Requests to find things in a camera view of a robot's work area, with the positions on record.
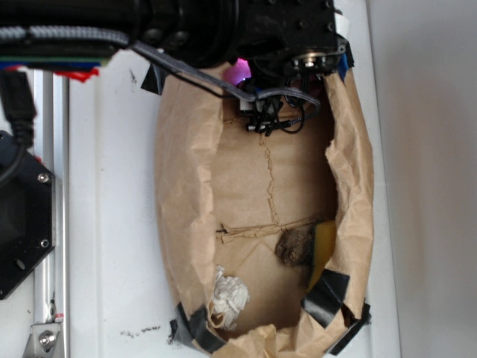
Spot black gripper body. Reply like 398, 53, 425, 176
227, 1, 350, 78

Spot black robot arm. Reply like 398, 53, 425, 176
1, 1, 348, 78

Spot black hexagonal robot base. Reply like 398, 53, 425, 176
1, 153, 54, 300

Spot blue cloth piece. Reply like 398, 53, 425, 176
338, 46, 355, 81

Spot yellow green sponge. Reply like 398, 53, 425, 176
307, 220, 337, 292

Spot brown paper bag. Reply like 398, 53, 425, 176
155, 71, 373, 357

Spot brown rock lump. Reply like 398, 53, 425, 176
275, 229, 314, 267

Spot crumpled white paper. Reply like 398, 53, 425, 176
209, 266, 250, 332

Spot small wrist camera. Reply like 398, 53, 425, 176
239, 96, 285, 136

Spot aluminium extrusion rail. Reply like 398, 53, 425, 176
24, 70, 70, 357

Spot grey braided cable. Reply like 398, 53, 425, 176
0, 25, 322, 130

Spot metal corner bracket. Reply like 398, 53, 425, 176
22, 323, 64, 358

